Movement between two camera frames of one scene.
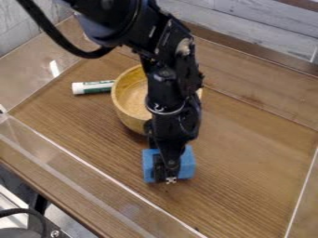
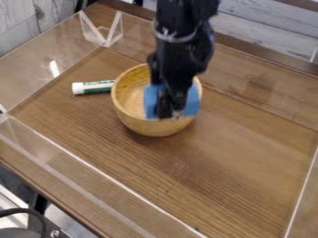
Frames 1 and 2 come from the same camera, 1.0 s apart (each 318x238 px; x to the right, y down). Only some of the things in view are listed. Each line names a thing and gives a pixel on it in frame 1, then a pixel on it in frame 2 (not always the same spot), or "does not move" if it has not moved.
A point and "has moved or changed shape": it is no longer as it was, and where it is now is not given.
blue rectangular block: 186,165 has moved or changed shape
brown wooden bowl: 129,91 does not move
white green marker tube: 98,86 does not move
